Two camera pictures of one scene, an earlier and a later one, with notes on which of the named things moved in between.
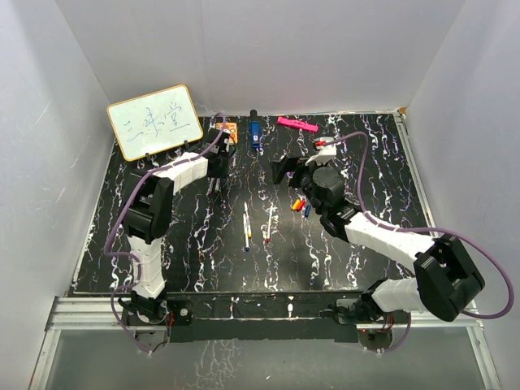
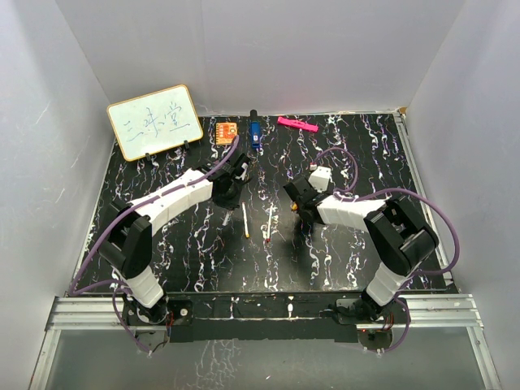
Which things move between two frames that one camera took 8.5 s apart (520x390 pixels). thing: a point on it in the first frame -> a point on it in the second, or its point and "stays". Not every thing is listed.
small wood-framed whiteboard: [154, 121] stays
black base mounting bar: [260, 318] stays
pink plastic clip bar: [304, 126] stays
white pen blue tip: [245, 231] -> [227, 217]
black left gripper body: [223, 166] -> [231, 199]
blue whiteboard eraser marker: [255, 129] stays
